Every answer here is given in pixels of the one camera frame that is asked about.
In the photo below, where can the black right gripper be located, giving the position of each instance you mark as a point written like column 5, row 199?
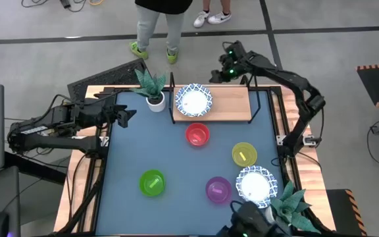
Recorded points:
column 234, row 61

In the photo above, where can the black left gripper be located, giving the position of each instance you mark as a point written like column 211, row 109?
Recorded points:
column 105, row 113

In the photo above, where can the blue patterned paper bowl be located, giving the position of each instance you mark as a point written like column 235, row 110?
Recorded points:
column 255, row 186
column 193, row 100

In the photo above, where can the red plastic bowl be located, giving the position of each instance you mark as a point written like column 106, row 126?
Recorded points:
column 197, row 135

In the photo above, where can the green plastic bowl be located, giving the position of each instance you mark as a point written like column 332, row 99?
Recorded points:
column 152, row 183

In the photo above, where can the yellow plastic bowl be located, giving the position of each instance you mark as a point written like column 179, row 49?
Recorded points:
column 244, row 154

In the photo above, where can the purple plastic bowl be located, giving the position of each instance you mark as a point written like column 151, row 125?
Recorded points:
column 218, row 190

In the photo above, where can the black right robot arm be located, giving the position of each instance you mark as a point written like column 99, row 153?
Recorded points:
column 294, row 82

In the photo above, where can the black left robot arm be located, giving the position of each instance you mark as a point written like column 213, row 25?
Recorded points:
column 61, row 118

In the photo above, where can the snake plant in white pot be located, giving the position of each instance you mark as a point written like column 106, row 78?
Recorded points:
column 289, row 210
column 156, row 102

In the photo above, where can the person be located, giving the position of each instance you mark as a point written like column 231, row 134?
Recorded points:
column 163, row 5
column 220, row 18

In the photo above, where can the blue-grey table mat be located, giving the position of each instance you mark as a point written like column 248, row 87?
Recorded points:
column 176, row 210

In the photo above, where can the wooden shelf with black frame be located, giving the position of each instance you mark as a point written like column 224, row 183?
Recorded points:
column 232, row 105

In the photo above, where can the black table frame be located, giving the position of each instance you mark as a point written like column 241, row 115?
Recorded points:
column 275, row 89

